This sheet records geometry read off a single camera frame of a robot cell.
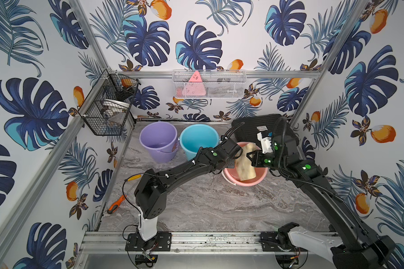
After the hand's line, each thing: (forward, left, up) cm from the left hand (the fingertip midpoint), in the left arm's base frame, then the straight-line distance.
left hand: (229, 165), depth 88 cm
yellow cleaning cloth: (-8, -6, +11) cm, 15 cm away
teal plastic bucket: (+15, +20, +4) cm, 25 cm away
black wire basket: (+15, +63, +21) cm, 68 cm away
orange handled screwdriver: (-23, +55, -9) cm, 60 cm away
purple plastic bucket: (+11, +37, +5) cm, 39 cm away
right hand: (-3, -6, +16) cm, 17 cm away
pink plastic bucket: (-10, +1, +6) cm, 12 cm away
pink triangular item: (+33, +20, +25) cm, 46 cm away
